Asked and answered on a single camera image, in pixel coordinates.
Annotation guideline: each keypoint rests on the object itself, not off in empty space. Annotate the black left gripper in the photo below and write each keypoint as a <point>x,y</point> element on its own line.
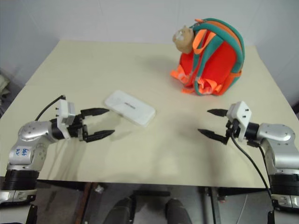
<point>78,130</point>

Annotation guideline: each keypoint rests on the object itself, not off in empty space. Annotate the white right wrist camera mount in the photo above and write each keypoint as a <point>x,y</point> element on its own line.
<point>241,112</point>

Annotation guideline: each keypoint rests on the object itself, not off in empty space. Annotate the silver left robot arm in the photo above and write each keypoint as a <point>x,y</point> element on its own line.
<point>30,133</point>

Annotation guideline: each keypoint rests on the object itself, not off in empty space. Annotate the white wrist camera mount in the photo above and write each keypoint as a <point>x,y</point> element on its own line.
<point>241,112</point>
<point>63,112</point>

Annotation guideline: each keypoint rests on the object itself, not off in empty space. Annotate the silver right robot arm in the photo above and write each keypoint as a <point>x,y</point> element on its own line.
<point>278,135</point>

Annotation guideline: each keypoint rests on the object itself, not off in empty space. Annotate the dark rounded shape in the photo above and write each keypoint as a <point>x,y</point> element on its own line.
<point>123,210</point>
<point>176,211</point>

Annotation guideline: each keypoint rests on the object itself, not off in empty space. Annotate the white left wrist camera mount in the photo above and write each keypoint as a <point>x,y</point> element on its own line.
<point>63,112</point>

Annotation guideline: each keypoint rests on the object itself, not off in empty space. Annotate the dark metal table leg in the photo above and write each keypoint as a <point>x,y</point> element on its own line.
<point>211,205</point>
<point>85,203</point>

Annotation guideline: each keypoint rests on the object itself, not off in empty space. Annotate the small white bracket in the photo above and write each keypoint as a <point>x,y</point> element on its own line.
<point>98,189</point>

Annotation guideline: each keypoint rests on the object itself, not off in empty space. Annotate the white rectangular case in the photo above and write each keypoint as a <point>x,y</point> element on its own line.
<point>129,108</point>

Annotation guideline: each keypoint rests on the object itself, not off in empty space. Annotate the orange and green backpack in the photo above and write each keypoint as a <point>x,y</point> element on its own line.
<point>215,63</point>

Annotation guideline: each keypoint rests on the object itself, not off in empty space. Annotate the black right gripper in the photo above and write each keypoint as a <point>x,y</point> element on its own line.
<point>233,128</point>

